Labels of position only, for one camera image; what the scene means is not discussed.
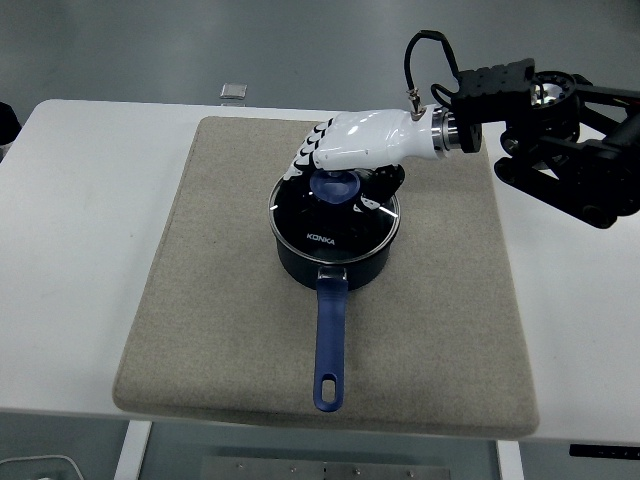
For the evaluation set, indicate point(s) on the person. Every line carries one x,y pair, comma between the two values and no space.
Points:
7,122

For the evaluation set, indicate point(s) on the grey-brown fabric mat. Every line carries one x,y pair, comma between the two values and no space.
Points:
200,300

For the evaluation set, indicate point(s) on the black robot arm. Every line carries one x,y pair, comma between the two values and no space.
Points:
550,135

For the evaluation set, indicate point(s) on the small silver square floor plate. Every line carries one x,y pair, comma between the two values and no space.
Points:
234,91

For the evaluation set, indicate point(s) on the grey metal plate with screws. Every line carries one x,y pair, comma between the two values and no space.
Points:
325,469

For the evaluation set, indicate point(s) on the white table leg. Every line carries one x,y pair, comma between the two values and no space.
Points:
132,450
509,462

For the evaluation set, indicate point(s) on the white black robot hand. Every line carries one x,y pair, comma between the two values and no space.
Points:
370,137

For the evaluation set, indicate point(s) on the white rounded floor object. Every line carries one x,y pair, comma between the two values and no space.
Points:
40,467

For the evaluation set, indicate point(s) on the glass lid with blue knob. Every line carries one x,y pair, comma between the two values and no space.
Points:
305,220

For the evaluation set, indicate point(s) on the black panel under table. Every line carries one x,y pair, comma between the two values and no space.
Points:
605,451

